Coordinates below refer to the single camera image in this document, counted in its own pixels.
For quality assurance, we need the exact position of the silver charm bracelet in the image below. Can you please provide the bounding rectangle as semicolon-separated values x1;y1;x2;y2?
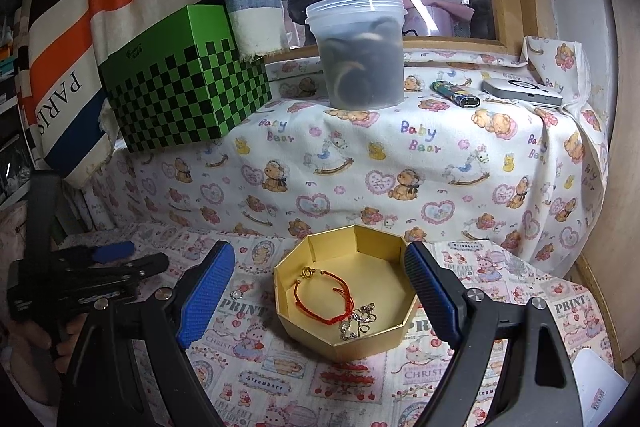
338;302;379;342

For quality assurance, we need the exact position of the red string bracelet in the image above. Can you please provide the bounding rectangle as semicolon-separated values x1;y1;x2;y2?
292;269;356;327

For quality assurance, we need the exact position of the person's left hand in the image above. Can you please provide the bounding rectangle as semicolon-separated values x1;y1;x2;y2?
9;313;87;405

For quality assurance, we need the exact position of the white paper sheet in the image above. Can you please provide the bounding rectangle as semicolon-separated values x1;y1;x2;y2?
572;349;628;427

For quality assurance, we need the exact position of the green black checkered box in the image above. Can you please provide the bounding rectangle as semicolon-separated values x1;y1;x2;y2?
99;4;271;153

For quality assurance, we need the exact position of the yellow octagonal cardboard box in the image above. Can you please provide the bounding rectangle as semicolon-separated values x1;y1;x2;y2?
273;225;418;362

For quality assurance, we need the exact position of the baby bear patterned cloth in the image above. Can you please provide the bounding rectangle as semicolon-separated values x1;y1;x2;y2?
82;37;608;277

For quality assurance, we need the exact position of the silver flat device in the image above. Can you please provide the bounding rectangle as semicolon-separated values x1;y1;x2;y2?
482;78;563;107

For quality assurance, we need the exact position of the colourful lighter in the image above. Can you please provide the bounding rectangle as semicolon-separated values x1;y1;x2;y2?
431;80;480;108

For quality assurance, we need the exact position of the clear plastic lidded tub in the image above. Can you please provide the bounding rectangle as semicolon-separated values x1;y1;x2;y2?
306;0;406;110

